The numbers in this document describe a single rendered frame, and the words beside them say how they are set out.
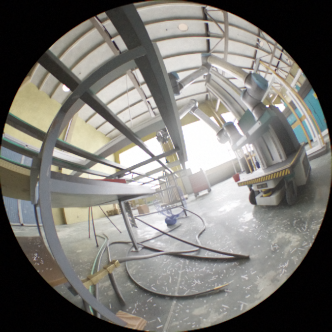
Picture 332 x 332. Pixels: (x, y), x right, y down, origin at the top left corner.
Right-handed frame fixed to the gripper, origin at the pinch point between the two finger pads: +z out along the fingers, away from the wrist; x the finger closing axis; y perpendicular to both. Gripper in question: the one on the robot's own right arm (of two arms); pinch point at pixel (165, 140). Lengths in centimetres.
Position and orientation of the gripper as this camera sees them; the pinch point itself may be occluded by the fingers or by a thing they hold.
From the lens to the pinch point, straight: 90.3
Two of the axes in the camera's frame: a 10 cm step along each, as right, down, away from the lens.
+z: 2.1, 5.5, -8.1
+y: -4.8, -6.7, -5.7
